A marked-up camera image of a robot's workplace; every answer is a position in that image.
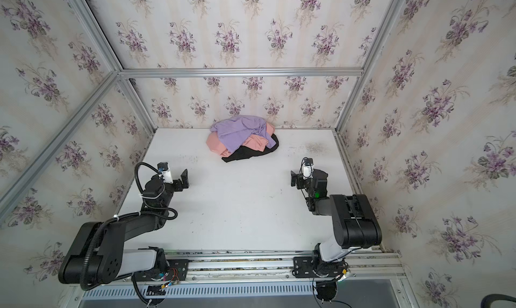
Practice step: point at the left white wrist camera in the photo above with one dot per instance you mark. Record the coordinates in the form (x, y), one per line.
(164, 172)

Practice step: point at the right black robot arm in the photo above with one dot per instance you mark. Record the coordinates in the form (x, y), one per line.
(354, 224)

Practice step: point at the aluminium enclosure frame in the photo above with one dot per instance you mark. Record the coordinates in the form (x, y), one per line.
(121, 76)

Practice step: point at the purple cloth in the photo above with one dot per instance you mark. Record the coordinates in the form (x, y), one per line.
(234, 132)

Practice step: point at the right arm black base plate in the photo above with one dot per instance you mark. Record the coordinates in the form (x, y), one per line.
(311, 267)

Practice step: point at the white ventilation grille strip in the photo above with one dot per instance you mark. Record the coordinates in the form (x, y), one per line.
(194, 291)

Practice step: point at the pink cloth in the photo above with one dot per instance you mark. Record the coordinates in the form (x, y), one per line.
(254, 142)

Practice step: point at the black cloth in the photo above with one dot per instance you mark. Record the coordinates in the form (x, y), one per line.
(244, 153)

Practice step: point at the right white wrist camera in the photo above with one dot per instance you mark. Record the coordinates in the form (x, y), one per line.
(306, 168)

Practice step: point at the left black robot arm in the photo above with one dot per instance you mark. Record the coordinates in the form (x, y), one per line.
(98, 256)

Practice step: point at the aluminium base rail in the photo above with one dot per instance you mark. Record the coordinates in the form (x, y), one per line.
(270, 266)

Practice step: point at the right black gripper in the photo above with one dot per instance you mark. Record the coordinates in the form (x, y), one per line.
(300, 181)

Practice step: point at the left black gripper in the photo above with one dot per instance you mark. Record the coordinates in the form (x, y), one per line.
(177, 183)

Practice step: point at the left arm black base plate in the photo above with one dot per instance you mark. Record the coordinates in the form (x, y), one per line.
(176, 270)

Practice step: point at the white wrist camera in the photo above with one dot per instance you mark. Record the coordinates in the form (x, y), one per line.
(306, 168)
(164, 172)

